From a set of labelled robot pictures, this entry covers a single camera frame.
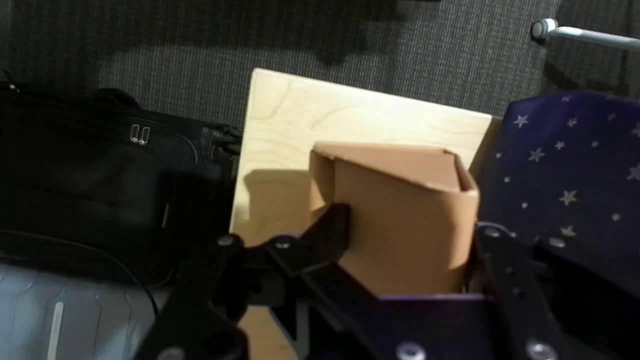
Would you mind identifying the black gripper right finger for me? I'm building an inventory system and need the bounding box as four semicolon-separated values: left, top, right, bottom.
474;221;622;360

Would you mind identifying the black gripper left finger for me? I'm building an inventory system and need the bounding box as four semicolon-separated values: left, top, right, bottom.
136;201;375;360

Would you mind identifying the small cardboard box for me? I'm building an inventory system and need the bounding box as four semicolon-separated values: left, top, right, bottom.
306;139;481;298

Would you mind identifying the navy star print pouch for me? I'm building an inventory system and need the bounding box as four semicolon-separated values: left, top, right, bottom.
478;90;640;298

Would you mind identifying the grey hard suitcase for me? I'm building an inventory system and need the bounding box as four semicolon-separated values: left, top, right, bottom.
0;260;167;360

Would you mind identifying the black bag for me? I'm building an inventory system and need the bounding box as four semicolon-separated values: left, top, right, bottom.
0;81;243;288

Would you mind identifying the metal chair leg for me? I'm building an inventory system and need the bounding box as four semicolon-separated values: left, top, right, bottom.
530;16;640;51

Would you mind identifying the thin black wire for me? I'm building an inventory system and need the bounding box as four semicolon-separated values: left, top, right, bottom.
0;227;163;322

